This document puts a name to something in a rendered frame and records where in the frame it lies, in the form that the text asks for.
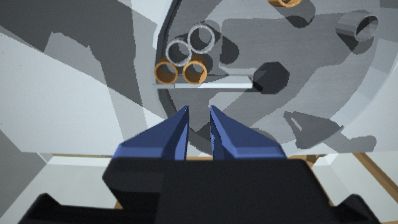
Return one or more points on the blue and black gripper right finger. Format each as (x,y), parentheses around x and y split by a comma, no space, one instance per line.
(235,141)

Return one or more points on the grey metal ring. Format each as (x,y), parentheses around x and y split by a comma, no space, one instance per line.
(351,21)
(204,48)
(174,59)

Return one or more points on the bronze bushing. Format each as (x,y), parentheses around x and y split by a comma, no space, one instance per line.
(163,77)
(195,78)
(286,3)

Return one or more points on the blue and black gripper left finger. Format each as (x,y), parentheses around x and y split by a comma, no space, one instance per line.
(167,139)

